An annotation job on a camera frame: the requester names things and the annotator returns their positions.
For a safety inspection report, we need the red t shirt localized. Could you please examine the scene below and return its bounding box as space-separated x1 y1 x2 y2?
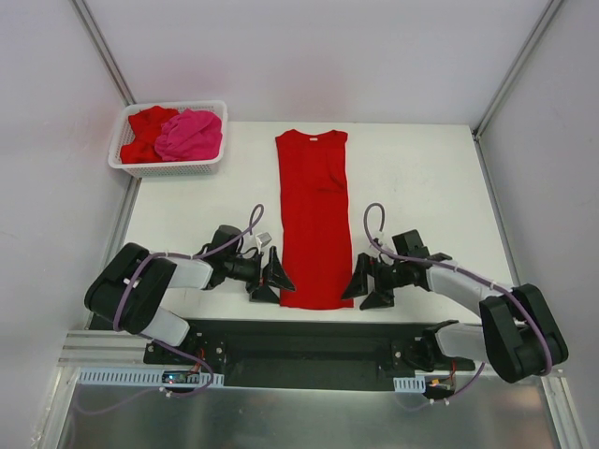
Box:
275 129 354 311
120 106 179 164

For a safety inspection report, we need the white cable duct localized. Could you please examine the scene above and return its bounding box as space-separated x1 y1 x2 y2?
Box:
393 375 427 394
78 368 225 388

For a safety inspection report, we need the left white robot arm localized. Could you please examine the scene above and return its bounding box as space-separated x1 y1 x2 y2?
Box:
84 224 296 364

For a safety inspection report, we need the pink t shirt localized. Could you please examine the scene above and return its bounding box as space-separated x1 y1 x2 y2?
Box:
154 109 223 162

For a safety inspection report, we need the purple cable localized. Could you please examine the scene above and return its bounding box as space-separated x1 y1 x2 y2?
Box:
363 203 553 411
74 203 266 415

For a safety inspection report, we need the aluminium frame post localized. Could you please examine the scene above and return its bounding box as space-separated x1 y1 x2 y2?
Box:
473 0 565 142
69 0 137 106

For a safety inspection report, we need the left aluminium frame post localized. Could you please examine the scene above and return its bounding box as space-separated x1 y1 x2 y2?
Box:
69 0 137 106

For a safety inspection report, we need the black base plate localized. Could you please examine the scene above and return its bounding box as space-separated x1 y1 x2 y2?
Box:
88 315 486 389

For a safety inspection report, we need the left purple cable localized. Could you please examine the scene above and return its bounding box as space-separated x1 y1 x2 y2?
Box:
74 203 266 415

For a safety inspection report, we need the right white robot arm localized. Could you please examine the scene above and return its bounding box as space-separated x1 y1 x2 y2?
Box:
343 230 569 384

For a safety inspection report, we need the right aluminium frame post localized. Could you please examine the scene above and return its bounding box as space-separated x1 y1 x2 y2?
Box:
473 0 565 142

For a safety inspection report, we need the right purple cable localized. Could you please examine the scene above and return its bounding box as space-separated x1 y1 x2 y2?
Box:
363 203 553 411

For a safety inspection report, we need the right white cable duct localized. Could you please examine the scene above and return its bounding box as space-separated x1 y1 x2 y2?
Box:
393 375 427 394

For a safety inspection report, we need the white plastic basket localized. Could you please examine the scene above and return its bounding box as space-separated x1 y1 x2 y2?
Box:
108 100 228 178

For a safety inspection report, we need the left white cable duct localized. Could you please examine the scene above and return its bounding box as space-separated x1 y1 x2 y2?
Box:
78 368 225 388

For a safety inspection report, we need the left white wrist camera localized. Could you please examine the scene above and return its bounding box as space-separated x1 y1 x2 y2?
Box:
255 232 271 252

